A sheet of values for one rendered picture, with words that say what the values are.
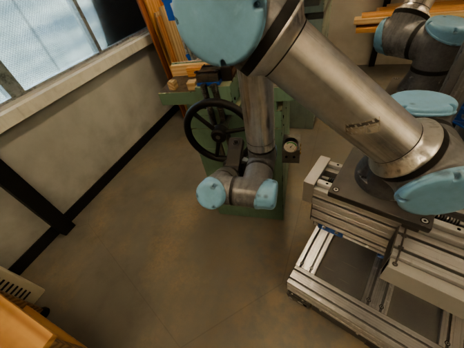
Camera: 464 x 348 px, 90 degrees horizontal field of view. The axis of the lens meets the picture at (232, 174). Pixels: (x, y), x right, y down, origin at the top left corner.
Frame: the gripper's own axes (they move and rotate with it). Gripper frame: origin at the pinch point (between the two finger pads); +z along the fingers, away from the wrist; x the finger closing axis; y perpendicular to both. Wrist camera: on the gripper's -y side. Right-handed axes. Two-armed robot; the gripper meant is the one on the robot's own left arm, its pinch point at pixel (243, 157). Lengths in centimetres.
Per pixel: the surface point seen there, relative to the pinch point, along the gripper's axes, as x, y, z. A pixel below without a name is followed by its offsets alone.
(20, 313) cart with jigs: -68, 52, -43
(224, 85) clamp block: -8.1, -25.8, 2.0
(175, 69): -41, -35, 26
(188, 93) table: -27.9, -23.5, 12.9
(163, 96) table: -40.7, -22.4, 13.2
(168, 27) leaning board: -100, -84, 125
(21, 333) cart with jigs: -62, 54, -47
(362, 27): 68, -93, 199
